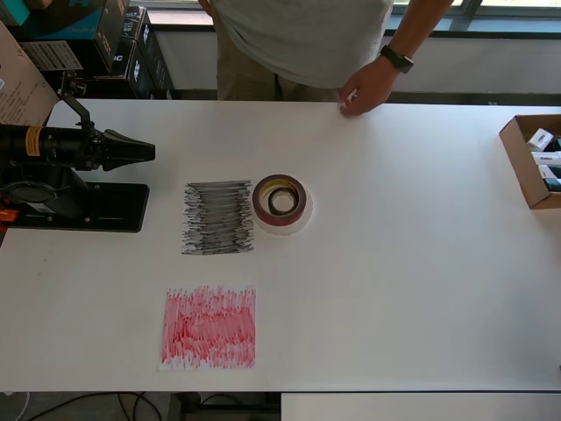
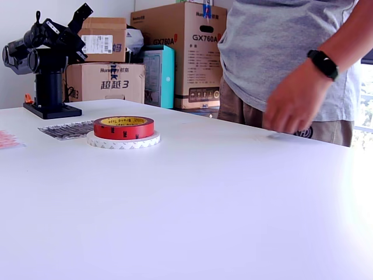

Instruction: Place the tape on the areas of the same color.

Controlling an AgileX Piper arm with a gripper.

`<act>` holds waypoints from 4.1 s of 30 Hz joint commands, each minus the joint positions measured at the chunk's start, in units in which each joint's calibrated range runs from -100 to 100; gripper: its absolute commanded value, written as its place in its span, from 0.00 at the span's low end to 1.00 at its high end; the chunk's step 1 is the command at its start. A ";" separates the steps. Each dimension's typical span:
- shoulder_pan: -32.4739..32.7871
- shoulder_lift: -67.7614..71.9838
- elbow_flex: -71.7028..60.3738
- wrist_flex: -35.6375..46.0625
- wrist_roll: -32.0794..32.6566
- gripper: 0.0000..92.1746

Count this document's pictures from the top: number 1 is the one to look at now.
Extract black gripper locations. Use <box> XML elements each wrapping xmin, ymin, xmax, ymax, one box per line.
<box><xmin>72</xmin><ymin>126</ymin><xmax>156</xmax><ymax>174</ymax></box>

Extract red tape roll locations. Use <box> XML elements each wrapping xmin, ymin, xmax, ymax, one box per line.
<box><xmin>252</xmin><ymin>174</ymin><xmax>307</xmax><ymax>227</ymax></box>

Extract black tape roll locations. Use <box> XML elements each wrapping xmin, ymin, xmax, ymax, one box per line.
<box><xmin>266</xmin><ymin>187</ymin><xmax>297</xmax><ymax>218</ymax></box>

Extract white tape roll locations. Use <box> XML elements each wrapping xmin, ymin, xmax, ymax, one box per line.
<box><xmin>252</xmin><ymin>186</ymin><xmax>316</xmax><ymax>239</ymax></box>

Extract person's left forearm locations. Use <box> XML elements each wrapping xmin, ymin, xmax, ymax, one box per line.
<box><xmin>385</xmin><ymin>0</ymin><xmax>457</xmax><ymax>61</ymax></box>

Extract person's left hand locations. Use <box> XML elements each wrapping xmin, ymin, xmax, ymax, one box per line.
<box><xmin>339</xmin><ymin>56</ymin><xmax>402</xmax><ymax>118</ymax></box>

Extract black AOC carton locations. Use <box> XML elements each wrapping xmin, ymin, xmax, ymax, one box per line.
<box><xmin>124</xmin><ymin>6</ymin><xmax>176</xmax><ymax>101</ymax></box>

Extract black scribbled paper sheet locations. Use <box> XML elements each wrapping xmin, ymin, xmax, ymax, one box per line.
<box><xmin>181</xmin><ymin>178</ymin><xmax>256</xmax><ymax>256</ymax></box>

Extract brown cardboard panel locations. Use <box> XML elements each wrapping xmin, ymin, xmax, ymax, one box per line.
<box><xmin>0</xmin><ymin>19</ymin><xmax>59</xmax><ymax>128</ymax></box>

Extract black and teal carton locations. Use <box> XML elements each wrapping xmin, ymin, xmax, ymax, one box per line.
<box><xmin>12</xmin><ymin>0</ymin><xmax>132</xmax><ymax>80</ymax></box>

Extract red scribbled paper sheet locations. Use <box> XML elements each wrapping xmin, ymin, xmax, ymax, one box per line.
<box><xmin>156</xmin><ymin>284</ymin><xmax>258</xmax><ymax>373</ymax></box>

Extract person in grey shirt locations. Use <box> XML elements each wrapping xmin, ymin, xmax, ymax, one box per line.
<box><xmin>199</xmin><ymin>0</ymin><xmax>395</xmax><ymax>103</ymax></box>

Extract black wristwatch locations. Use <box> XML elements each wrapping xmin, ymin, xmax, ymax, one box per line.
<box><xmin>379</xmin><ymin>43</ymin><xmax>415</xmax><ymax>75</ymax></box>

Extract white neighbouring table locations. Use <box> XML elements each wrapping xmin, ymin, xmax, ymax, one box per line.
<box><xmin>280</xmin><ymin>392</ymin><xmax>561</xmax><ymax>421</ymax></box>

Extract open brown cardboard box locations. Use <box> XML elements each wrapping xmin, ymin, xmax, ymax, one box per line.
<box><xmin>499</xmin><ymin>113</ymin><xmax>561</xmax><ymax>211</ymax></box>

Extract white printed small box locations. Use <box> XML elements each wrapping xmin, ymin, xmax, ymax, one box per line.
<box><xmin>529</xmin><ymin>150</ymin><xmax>561</xmax><ymax>167</ymax></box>

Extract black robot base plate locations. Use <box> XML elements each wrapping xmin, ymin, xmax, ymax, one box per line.
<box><xmin>11</xmin><ymin>182</ymin><xmax>151</xmax><ymax>234</ymax></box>

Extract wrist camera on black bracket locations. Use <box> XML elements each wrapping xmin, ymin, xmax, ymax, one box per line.
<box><xmin>55</xmin><ymin>69</ymin><xmax>96</xmax><ymax>132</ymax></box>

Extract black floor cables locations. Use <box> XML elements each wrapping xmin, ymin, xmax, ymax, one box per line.
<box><xmin>25</xmin><ymin>391</ymin><xmax>176</xmax><ymax>421</ymax></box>

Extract black table frame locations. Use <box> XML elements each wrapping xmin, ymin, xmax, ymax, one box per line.
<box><xmin>168</xmin><ymin>392</ymin><xmax>281</xmax><ymax>421</ymax></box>

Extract dark window frame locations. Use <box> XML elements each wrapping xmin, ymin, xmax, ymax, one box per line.
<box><xmin>146</xmin><ymin>0</ymin><xmax>561</xmax><ymax>39</ymax></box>

